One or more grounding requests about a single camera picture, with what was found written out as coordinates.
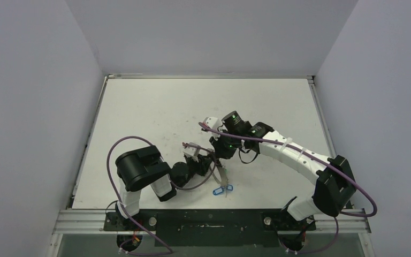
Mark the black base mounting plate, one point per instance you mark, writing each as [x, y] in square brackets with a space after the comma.
[243, 227]

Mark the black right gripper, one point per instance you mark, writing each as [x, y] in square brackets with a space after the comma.
[221, 152]

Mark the aluminium table frame rail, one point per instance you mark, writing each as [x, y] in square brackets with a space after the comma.
[84, 221]

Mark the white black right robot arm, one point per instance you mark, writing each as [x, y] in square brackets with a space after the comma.
[331, 177]

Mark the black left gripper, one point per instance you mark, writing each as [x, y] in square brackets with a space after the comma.
[202, 164]

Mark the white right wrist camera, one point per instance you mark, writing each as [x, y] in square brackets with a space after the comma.
[214, 123]

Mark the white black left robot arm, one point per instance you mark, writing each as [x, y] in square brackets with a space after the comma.
[144, 167]

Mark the blue key tag white label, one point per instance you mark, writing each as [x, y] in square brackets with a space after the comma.
[218, 191]

